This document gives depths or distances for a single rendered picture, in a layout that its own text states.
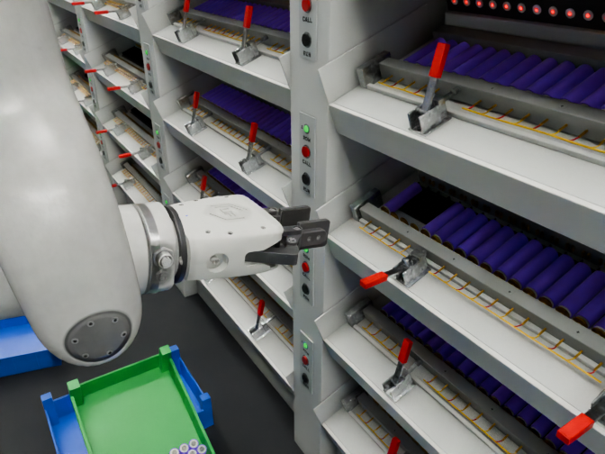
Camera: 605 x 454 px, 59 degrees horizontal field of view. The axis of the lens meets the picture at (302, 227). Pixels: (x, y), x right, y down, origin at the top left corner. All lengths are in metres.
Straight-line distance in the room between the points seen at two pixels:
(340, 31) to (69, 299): 0.48
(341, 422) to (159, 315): 0.71
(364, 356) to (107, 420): 0.55
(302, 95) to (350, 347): 0.40
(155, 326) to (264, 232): 1.05
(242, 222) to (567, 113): 0.32
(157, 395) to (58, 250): 0.85
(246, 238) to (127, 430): 0.73
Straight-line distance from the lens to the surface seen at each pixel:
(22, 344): 1.59
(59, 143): 0.39
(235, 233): 0.50
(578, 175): 0.52
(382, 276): 0.66
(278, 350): 1.17
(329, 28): 0.71
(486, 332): 0.64
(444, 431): 0.79
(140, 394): 1.20
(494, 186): 0.55
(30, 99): 0.40
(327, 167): 0.75
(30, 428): 1.36
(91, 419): 1.19
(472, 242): 0.70
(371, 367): 0.86
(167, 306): 1.60
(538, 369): 0.61
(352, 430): 1.03
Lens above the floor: 0.92
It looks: 28 degrees down
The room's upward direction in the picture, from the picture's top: straight up
